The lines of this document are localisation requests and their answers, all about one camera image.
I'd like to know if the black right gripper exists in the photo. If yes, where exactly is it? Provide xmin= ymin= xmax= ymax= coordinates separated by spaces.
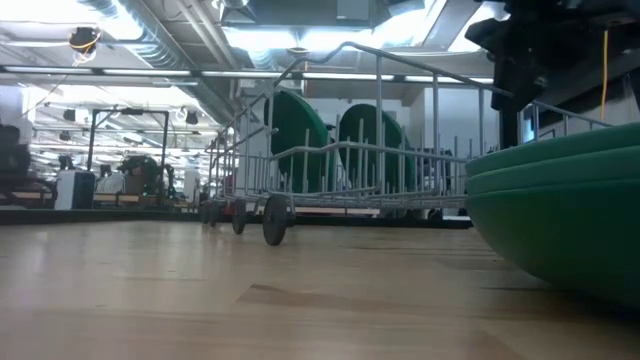
xmin=464 ymin=0 xmax=551 ymax=150

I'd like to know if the grey wire dish rack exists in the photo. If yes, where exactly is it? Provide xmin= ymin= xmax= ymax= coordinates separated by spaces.
xmin=199 ymin=41 xmax=614 ymax=247

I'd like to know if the person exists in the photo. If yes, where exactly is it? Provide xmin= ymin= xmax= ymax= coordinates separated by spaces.
xmin=95 ymin=153 xmax=174 ymax=197

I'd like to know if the black ceiling-mounted device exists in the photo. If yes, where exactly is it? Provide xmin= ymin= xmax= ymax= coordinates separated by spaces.
xmin=67 ymin=25 xmax=103 ymax=66

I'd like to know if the white background box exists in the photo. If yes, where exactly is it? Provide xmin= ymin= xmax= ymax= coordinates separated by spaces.
xmin=53 ymin=169 xmax=96 ymax=211

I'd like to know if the yellow cable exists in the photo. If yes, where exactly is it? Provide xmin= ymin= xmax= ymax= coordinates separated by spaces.
xmin=601 ymin=29 xmax=610 ymax=121

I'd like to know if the black background rig frame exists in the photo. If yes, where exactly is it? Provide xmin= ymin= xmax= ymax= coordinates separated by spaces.
xmin=85 ymin=106 xmax=171 ymax=209

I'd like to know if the silver ventilation duct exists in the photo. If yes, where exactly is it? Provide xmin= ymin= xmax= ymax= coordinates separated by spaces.
xmin=77 ymin=0 xmax=236 ymax=124

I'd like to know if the long ceiling light rail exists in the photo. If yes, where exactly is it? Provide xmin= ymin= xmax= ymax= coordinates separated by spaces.
xmin=0 ymin=64 xmax=496 ymax=85

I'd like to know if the black aluminium table frame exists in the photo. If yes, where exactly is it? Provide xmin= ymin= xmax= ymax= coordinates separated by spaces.
xmin=0 ymin=207 xmax=474 ymax=230

